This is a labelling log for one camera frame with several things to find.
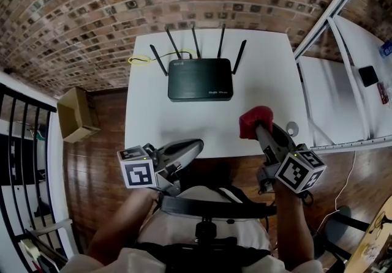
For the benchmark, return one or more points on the person's left forearm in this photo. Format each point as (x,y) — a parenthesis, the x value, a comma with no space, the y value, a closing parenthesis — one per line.
(122,222)

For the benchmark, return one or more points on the black chest mount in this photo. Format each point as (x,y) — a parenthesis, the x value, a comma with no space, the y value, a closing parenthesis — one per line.
(214,207)

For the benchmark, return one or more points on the clear bottle with red label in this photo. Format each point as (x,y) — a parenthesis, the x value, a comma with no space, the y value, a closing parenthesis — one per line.
(382,91)

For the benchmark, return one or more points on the round wooden table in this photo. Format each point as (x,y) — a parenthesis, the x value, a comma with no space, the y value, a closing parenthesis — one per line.
(373,244)

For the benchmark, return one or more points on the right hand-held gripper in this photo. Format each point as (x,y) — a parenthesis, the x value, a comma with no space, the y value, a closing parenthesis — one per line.
(298,170)

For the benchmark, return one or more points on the flat black device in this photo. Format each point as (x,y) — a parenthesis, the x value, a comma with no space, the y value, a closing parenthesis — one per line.
(367,76)

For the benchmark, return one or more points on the open cardboard box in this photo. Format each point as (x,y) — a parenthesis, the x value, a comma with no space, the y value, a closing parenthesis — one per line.
(72,115)

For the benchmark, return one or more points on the person's right forearm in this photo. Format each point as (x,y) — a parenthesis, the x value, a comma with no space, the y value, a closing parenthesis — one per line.
(294,229)

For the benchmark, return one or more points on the person's white shirt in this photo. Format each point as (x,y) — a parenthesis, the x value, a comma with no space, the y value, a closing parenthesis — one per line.
(171,229)

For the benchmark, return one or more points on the black stool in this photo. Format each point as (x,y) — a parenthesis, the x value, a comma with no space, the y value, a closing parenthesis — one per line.
(337,219)

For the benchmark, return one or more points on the black cabinet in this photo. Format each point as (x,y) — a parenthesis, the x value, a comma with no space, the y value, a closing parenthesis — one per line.
(21,161)

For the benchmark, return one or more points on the black metal railing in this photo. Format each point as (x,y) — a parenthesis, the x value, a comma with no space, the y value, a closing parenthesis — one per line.
(30,98)

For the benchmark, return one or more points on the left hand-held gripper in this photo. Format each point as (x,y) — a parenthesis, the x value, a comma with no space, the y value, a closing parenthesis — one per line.
(137,170)

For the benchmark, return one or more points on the black router with antennas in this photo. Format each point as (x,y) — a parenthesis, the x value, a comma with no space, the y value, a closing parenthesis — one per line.
(199,82)

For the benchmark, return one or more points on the white metal shelf rack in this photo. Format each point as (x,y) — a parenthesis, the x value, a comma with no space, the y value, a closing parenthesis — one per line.
(330,97)

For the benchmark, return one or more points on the clear bottle with blue label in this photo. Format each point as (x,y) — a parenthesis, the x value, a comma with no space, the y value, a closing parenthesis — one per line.
(387,50)

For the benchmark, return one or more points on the pink cloth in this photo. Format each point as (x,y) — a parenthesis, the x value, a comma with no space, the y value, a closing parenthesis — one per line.
(254,118)

